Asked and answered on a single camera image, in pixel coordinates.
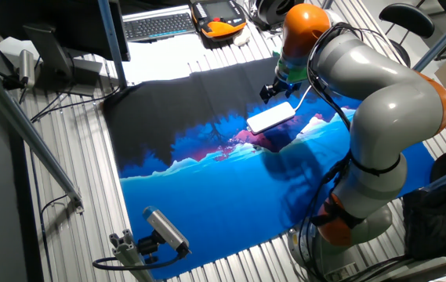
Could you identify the silver camera with blue end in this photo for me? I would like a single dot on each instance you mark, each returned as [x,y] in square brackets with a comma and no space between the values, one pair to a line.
[165,229]

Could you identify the grey monitor stand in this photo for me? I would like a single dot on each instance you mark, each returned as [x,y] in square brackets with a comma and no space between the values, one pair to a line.
[56,62]

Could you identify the black round coil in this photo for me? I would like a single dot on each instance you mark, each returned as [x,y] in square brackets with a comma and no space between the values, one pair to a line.
[269,11]

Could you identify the small white cloth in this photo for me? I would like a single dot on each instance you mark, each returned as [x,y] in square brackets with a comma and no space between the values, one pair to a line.
[242,38]

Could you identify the black office chair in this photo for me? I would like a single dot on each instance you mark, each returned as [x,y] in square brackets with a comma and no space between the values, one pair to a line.
[407,19]

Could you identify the grey diagonal aluminium frame beam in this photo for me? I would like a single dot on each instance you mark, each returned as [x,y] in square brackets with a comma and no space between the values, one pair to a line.
[30,133]

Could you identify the grey aluminium extrusion post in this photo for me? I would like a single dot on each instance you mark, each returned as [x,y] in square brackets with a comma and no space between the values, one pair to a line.
[126,250]

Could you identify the white power strip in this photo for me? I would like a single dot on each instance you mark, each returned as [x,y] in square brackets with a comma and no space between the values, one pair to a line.
[270,118]

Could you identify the black computer monitor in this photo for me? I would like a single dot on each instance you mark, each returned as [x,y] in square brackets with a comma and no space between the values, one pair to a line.
[69,23]

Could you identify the orange black teach pendant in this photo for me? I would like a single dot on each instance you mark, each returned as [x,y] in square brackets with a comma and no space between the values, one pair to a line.
[218,17]

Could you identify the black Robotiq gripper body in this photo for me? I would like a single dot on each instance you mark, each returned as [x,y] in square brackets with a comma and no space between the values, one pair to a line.
[287,87]

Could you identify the silver cylindrical camera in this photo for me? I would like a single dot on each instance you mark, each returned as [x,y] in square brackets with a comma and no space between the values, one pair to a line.
[26,66]

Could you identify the blue black landscape print mat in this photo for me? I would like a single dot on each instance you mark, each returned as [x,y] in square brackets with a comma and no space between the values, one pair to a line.
[215,188]

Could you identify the white paper sheet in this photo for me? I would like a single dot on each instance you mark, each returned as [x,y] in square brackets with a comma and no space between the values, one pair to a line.
[9,48]

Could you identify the black jacket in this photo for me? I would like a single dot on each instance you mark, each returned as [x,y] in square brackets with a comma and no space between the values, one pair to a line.
[438,219]

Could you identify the black camera ball mount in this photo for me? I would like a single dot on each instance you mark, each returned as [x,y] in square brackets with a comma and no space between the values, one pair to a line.
[149,246]

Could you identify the black silver keyboard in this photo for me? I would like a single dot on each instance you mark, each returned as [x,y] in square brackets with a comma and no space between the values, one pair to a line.
[158,26]

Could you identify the blue vertical frame post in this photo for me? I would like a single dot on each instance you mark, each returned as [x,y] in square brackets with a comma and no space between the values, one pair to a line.
[112,47]

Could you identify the blue grey slanted frame beam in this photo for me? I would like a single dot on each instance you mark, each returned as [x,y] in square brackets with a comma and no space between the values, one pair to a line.
[442,41]

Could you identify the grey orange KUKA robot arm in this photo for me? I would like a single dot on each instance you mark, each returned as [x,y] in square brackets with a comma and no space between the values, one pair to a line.
[395,109]

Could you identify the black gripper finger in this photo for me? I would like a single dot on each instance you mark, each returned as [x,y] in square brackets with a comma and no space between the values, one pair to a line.
[279,92]
[265,94]

